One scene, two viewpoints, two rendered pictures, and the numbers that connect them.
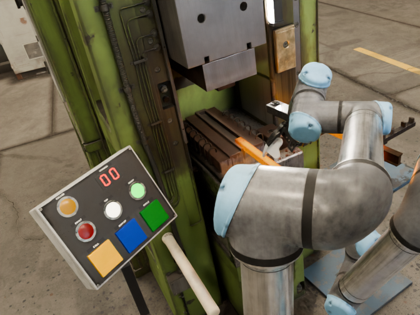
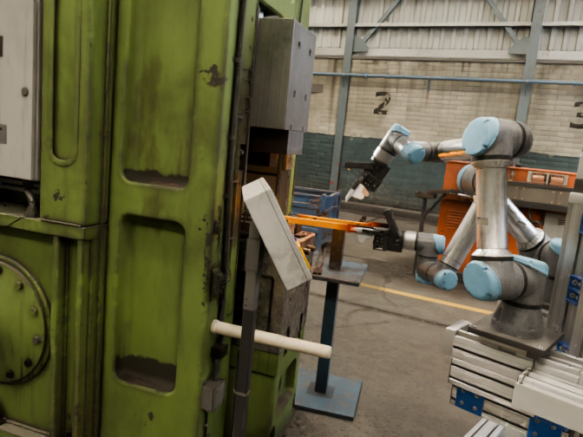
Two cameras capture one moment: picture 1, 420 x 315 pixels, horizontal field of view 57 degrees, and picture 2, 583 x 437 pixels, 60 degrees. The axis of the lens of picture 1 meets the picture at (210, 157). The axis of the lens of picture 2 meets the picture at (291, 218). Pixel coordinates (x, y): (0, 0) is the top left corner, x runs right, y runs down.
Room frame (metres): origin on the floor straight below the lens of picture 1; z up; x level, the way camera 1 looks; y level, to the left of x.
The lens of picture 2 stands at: (-0.06, 1.47, 1.34)
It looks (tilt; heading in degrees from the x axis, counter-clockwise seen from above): 9 degrees down; 309
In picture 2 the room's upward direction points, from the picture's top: 6 degrees clockwise
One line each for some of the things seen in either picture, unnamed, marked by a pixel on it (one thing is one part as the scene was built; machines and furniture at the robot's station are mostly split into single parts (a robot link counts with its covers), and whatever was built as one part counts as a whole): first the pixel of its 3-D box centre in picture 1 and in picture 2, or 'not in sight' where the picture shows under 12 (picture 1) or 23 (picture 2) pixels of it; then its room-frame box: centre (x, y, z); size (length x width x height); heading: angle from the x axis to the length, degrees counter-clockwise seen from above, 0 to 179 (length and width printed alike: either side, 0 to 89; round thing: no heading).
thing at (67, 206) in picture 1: (67, 206); not in sight; (0.85, 0.41, 1.16); 0.05 x 0.03 x 0.04; 111
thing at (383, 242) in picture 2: not in sight; (388, 238); (0.85, -0.30, 0.98); 0.12 x 0.08 x 0.09; 21
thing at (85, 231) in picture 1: (85, 231); not in sight; (0.82, 0.38, 1.09); 0.05 x 0.03 x 0.04; 111
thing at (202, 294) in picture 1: (189, 272); (271, 339); (1.02, 0.16, 0.62); 0.44 x 0.05 x 0.05; 21
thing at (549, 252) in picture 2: not in sight; (563, 257); (0.29, -0.65, 0.98); 0.13 x 0.12 x 0.14; 140
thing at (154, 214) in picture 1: (154, 215); not in sight; (0.94, 0.21, 1.01); 0.07 x 0.05 x 0.07; 136
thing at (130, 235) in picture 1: (130, 235); not in sight; (0.86, 0.28, 1.01); 0.07 x 0.05 x 0.07; 136
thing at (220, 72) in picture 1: (203, 55); (248, 138); (1.43, -0.05, 1.32); 0.42 x 0.20 x 0.10; 21
